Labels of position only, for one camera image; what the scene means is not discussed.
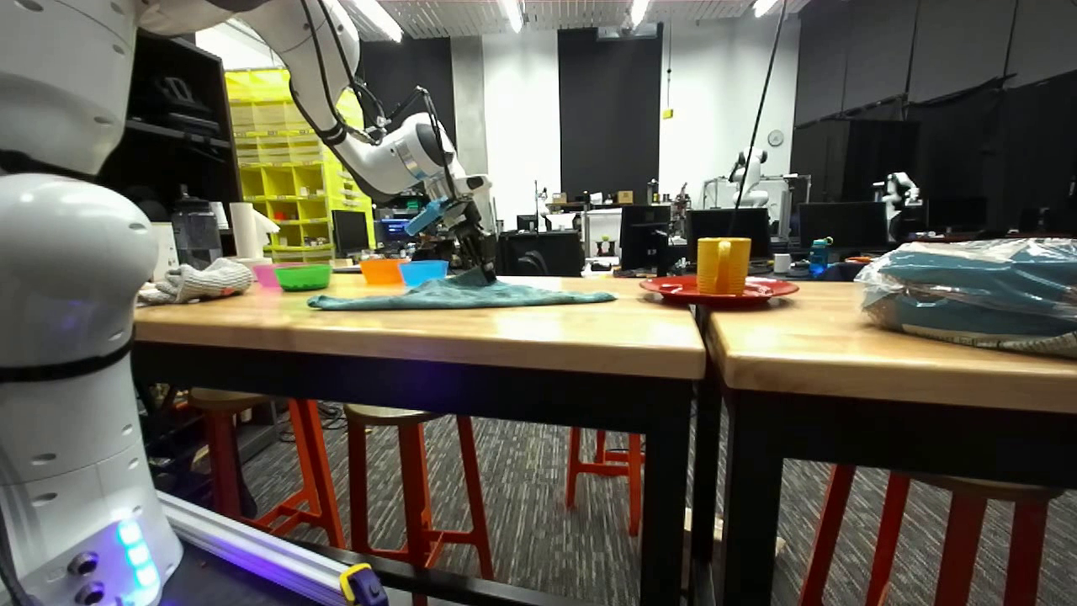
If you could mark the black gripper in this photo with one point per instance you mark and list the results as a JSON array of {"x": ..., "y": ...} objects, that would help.
[{"x": 474, "y": 230}]

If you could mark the blue cloth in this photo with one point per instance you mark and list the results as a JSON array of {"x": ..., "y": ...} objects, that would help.
[{"x": 448, "y": 296}]

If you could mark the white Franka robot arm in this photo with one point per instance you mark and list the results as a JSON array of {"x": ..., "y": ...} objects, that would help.
[{"x": 69, "y": 282}]

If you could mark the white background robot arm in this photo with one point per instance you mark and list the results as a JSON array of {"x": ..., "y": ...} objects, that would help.
[{"x": 899, "y": 195}]

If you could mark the blue plastic bowl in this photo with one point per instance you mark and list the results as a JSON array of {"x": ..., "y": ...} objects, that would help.
[{"x": 423, "y": 274}]

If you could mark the black equipment box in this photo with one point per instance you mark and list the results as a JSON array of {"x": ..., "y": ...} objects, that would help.
[{"x": 541, "y": 255}]

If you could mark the long wooden table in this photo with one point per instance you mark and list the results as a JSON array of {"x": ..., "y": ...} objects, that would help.
[{"x": 505, "y": 339}]

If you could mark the orange plastic bowl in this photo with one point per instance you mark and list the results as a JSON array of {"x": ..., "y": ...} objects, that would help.
[{"x": 381, "y": 274}]

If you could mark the wooden stool with red legs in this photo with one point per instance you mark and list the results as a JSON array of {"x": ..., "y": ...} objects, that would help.
[
  {"x": 392, "y": 413},
  {"x": 956, "y": 560},
  {"x": 318, "y": 484},
  {"x": 606, "y": 461}
]

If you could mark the green plastic bowl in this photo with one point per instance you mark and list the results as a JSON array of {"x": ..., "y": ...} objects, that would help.
[{"x": 303, "y": 277}]

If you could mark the pink plastic bowl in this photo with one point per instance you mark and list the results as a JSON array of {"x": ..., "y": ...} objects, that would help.
[{"x": 266, "y": 277}]

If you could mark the yellow bin shelf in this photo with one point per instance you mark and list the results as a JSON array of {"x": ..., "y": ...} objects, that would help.
[{"x": 280, "y": 170}]

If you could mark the black monitor behind mug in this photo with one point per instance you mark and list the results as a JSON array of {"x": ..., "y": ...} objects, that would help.
[{"x": 709, "y": 225}]

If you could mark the red plate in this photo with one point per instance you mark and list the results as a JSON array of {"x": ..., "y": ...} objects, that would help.
[{"x": 719, "y": 296}]

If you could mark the yellow mug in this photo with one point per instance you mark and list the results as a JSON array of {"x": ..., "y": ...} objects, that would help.
[{"x": 725, "y": 263}]

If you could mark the grey knitted beanie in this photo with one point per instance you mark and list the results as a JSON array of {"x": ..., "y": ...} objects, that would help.
[{"x": 202, "y": 282}]

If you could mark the black storage shelf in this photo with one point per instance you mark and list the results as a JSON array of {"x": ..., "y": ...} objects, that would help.
[{"x": 186, "y": 111}]

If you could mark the small blue bottle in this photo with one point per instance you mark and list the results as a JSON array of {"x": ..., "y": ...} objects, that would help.
[{"x": 824, "y": 256}]

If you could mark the robot cart platform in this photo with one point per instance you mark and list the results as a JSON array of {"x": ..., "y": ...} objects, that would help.
[{"x": 271, "y": 558}]

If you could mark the short wooden table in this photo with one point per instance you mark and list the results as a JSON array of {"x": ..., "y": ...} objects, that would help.
[{"x": 895, "y": 366}]

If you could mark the bagged stack of blue cloths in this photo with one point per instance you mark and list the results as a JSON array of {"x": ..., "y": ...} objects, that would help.
[{"x": 977, "y": 296}]

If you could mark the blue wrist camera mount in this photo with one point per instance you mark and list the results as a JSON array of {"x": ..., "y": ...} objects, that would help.
[{"x": 433, "y": 217}]

